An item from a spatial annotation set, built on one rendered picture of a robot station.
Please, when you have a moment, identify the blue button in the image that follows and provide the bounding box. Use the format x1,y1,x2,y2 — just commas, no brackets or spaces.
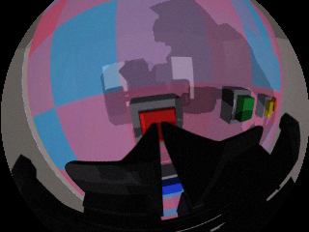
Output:
161,162,182,196

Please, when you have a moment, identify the red button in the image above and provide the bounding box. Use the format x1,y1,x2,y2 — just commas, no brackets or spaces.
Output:
128,94,183,146

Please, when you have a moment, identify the small orange block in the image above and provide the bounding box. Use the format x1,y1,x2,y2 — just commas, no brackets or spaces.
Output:
271,97,277,112

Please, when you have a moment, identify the green button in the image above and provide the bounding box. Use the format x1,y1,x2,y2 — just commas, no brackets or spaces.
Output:
220,86,255,125

